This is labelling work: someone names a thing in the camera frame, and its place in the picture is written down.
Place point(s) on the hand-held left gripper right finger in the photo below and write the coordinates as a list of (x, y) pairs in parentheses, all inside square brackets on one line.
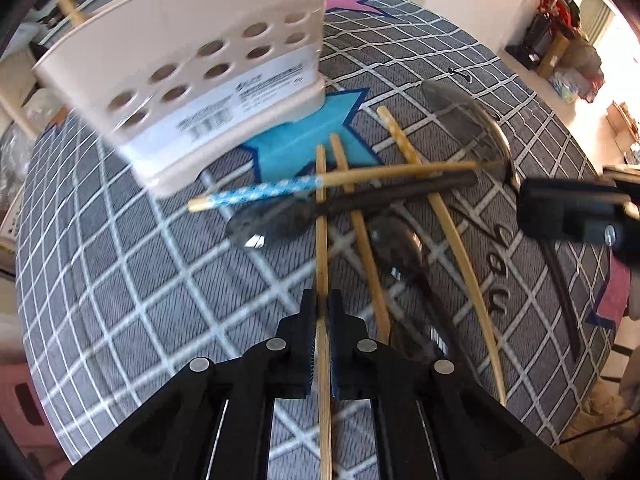
[(336, 345)]

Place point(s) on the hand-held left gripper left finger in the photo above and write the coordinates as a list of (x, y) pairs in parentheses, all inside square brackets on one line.
[(310, 340)]

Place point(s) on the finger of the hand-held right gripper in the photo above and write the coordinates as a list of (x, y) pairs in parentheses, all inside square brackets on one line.
[(570, 210)]

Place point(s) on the small steel spoon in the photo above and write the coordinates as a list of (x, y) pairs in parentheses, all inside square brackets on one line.
[(400, 250)]

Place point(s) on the yellow dotted bamboo chopstick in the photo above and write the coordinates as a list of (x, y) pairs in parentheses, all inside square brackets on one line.
[(465, 270)]

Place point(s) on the large steel spoon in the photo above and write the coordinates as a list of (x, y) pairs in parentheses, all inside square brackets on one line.
[(465, 120)]

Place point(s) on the blue dotted bamboo chopstick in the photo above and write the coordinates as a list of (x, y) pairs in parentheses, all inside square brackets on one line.
[(260, 191)]

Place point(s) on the cream plastic utensil holder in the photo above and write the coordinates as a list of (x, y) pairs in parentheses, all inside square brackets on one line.
[(200, 20)]

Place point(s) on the pile of bags and boxes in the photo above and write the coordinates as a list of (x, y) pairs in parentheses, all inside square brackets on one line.
[(565, 45)]

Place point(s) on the pink plastic stool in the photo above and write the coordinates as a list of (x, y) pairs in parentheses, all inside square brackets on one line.
[(25, 400)]

